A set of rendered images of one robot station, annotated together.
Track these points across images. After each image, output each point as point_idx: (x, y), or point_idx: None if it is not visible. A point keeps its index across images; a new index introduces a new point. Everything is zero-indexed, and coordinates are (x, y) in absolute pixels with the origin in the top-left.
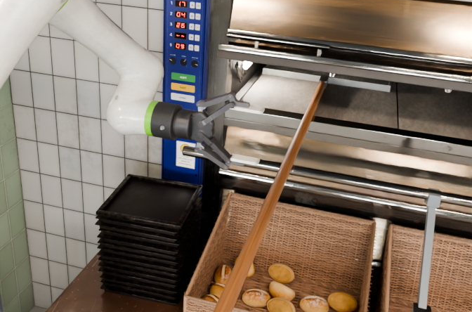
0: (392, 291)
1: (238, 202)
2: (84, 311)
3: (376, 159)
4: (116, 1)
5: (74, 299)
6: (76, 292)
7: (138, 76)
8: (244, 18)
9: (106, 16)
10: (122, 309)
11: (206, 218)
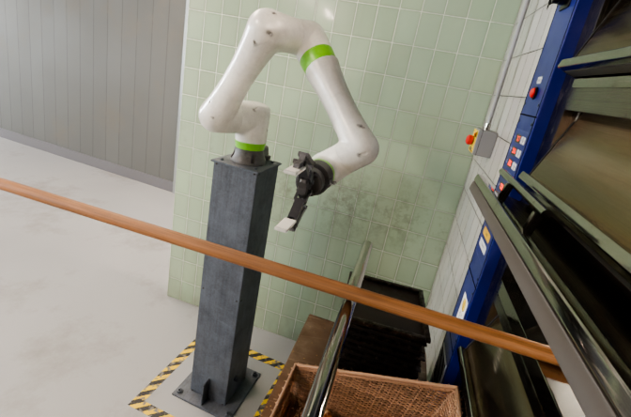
0: None
1: (452, 405)
2: (311, 332)
3: None
4: (506, 137)
5: (323, 327)
6: (331, 328)
7: (339, 142)
8: (547, 164)
9: (338, 86)
10: (315, 355)
11: None
